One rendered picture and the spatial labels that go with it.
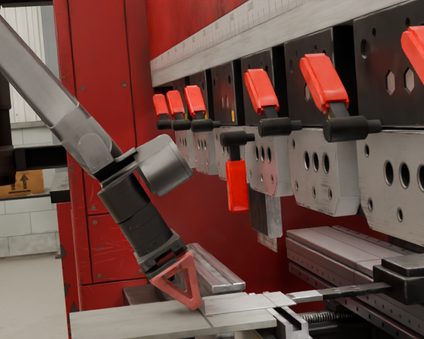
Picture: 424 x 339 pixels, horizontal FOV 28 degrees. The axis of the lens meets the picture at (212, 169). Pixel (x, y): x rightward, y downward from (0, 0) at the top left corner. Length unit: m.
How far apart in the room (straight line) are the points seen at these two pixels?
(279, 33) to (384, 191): 0.31
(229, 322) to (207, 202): 0.94
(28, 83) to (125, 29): 0.80
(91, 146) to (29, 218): 7.15
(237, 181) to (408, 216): 0.43
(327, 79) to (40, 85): 0.65
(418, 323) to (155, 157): 0.47
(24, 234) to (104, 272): 6.31
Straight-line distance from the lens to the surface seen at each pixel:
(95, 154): 1.15
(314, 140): 0.78
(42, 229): 8.31
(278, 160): 0.92
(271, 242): 1.16
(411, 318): 1.34
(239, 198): 1.00
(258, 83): 0.86
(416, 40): 0.49
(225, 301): 1.22
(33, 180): 3.46
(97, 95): 2.00
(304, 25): 0.81
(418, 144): 0.57
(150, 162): 1.14
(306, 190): 0.82
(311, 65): 0.67
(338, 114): 0.63
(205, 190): 2.03
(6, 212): 8.31
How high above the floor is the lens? 1.28
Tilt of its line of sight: 4 degrees down
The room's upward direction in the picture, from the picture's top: 4 degrees counter-clockwise
